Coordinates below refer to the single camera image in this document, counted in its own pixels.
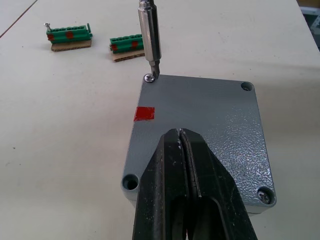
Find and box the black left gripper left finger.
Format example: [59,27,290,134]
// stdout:
[131,128,200,240]

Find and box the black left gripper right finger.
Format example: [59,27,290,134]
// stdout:
[180,128,259,240]

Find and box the grey metal box lid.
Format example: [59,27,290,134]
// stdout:
[120,73,278,215]

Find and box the electric screwdriver with silver bit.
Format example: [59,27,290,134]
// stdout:
[137,0,163,81]

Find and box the red tape square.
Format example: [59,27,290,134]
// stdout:
[133,106,156,123]

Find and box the green terminal block on cardboard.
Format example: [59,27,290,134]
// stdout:
[109,33,146,62]
[44,22,94,53]

